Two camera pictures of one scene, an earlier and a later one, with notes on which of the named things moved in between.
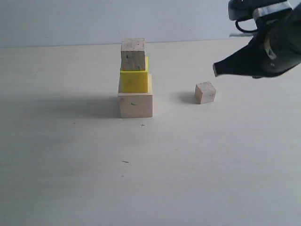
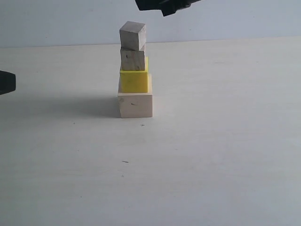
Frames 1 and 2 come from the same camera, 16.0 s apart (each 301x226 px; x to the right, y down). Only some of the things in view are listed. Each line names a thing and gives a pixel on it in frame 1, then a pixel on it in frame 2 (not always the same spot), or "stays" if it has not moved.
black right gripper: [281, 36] → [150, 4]
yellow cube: [134, 81] stays
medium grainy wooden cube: [133, 54] stays
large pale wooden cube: [136, 105] stays
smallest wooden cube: [204, 92] → [132, 36]
